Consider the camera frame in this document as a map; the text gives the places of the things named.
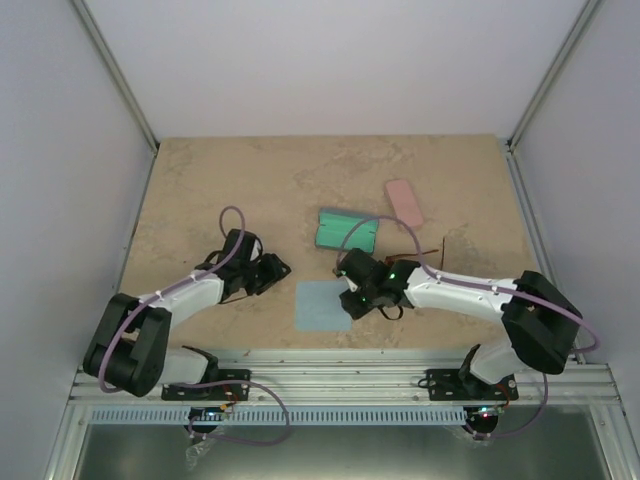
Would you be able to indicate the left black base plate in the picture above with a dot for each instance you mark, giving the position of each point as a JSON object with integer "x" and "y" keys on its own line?
{"x": 231, "y": 385}

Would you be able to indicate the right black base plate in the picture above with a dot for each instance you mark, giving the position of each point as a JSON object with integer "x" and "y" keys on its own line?
{"x": 448, "y": 385}

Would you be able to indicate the pink glasses case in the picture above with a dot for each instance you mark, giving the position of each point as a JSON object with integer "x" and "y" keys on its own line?
{"x": 404, "y": 203}

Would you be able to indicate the brown rectangular sunglasses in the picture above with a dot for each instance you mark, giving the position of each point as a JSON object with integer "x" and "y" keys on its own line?
{"x": 437, "y": 255}

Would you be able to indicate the corner aluminium post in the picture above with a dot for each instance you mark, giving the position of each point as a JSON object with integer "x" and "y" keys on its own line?
{"x": 107, "y": 57}
{"x": 573, "y": 38}

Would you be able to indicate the right corner aluminium post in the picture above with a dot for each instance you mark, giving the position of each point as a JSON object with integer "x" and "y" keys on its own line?
{"x": 573, "y": 38}

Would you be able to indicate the blue-grey glasses case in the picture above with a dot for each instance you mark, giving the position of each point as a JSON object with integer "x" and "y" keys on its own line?
{"x": 339, "y": 227}

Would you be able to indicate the left corner aluminium post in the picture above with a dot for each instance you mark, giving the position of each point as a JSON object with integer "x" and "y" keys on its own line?
{"x": 107, "y": 57}

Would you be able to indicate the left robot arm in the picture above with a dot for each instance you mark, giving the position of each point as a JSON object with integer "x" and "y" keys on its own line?
{"x": 130, "y": 351}

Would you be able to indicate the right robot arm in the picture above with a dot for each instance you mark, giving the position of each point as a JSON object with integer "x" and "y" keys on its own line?
{"x": 540, "y": 324}

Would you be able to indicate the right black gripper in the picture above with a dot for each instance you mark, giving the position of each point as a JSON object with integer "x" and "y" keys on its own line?
{"x": 356, "y": 310}

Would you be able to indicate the aluminium rail frame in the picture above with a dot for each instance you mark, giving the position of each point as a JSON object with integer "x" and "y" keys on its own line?
{"x": 466, "y": 193}

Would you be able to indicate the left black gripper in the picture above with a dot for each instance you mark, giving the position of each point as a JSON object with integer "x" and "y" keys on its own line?
{"x": 274, "y": 274}

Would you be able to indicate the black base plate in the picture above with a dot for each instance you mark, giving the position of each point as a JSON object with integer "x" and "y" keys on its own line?
{"x": 448, "y": 385}
{"x": 231, "y": 385}

